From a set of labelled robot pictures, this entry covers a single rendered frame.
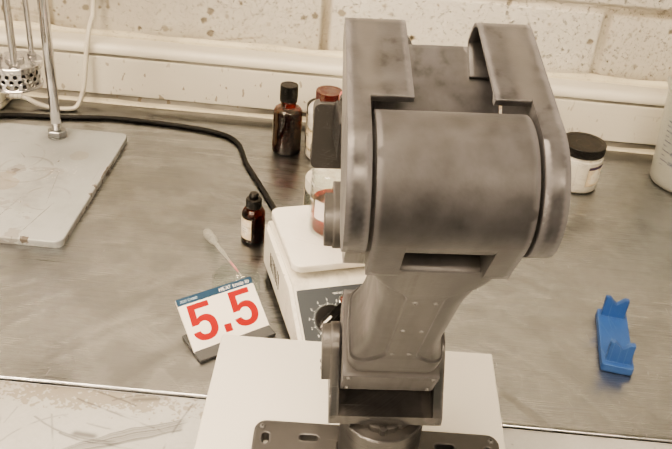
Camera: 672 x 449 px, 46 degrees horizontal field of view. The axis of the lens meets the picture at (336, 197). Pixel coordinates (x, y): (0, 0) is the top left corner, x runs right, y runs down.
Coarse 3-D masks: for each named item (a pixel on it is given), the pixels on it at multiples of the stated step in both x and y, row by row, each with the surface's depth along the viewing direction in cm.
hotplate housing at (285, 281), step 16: (272, 224) 93; (272, 240) 91; (272, 256) 91; (272, 272) 91; (288, 272) 85; (320, 272) 86; (336, 272) 86; (352, 272) 86; (288, 288) 84; (304, 288) 84; (288, 304) 84; (288, 320) 85
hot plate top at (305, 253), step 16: (288, 208) 93; (304, 208) 93; (288, 224) 90; (304, 224) 90; (288, 240) 87; (304, 240) 88; (320, 240) 88; (288, 256) 85; (304, 256) 85; (320, 256) 85; (336, 256) 85; (304, 272) 84
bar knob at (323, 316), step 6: (324, 306) 83; (330, 306) 83; (336, 306) 82; (318, 312) 82; (324, 312) 82; (330, 312) 81; (336, 312) 81; (318, 318) 82; (324, 318) 81; (330, 318) 81; (336, 318) 81; (318, 324) 82
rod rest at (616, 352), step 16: (608, 304) 92; (624, 304) 92; (608, 320) 92; (624, 320) 92; (608, 336) 90; (624, 336) 90; (608, 352) 86; (624, 352) 85; (608, 368) 86; (624, 368) 85
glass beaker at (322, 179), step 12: (312, 168) 85; (324, 168) 89; (312, 180) 86; (324, 180) 84; (336, 180) 83; (312, 192) 87; (324, 192) 85; (312, 204) 87; (312, 216) 88; (312, 228) 88
